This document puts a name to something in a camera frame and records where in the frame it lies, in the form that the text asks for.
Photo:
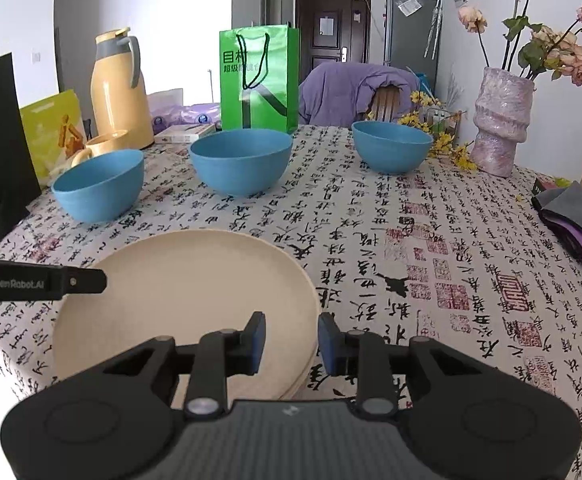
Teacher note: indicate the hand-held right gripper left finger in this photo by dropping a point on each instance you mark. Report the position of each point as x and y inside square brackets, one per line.
[256, 345]

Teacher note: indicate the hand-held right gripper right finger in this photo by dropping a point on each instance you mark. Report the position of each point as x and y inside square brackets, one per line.
[328, 345]

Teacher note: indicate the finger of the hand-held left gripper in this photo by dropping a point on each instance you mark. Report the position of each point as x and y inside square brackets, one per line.
[88, 282]

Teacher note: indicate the cream plate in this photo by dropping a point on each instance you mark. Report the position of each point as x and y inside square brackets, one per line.
[171, 285]
[309, 362]
[296, 389]

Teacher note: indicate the blue bowl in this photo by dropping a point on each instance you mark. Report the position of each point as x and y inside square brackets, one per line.
[101, 195]
[241, 170]
[391, 152]

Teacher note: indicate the calligraphy printed tablecloth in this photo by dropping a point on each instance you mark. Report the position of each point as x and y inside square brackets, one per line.
[421, 260]

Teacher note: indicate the yellow mug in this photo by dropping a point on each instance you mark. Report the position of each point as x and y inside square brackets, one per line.
[98, 146]

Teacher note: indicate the yellow-green snack bag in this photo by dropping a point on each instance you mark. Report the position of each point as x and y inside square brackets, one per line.
[46, 130]

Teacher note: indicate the flat white box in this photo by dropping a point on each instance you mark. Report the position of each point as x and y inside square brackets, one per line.
[181, 132]

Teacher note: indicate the yellow thermos jug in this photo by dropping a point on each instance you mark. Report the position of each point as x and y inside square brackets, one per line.
[121, 105]

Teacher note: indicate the purple tissue packet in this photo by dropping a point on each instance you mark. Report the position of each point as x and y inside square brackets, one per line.
[203, 112]

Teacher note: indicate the yellow flower branch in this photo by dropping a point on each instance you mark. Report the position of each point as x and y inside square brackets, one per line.
[443, 145]

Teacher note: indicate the green paper bag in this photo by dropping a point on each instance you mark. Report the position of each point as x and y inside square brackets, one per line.
[231, 90]

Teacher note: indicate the wooden chair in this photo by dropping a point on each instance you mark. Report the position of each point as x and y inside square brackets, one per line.
[388, 105]

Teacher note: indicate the grey and purple cloth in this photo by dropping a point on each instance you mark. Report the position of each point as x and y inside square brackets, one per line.
[571, 210]

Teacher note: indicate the pale purple vase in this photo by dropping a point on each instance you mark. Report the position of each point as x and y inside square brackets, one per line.
[501, 125]

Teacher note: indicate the dark entrance door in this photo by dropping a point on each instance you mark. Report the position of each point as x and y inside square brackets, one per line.
[321, 40]

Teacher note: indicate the grey refrigerator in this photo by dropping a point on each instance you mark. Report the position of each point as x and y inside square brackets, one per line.
[406, 45]

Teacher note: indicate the folded umbrella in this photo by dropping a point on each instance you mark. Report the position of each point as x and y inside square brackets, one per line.
[433, 30]

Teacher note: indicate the dried pink roses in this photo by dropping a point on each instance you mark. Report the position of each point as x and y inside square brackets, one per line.
[566, 55]

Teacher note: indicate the wall light switch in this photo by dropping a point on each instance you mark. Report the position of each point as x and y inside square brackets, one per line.
[35, 56]

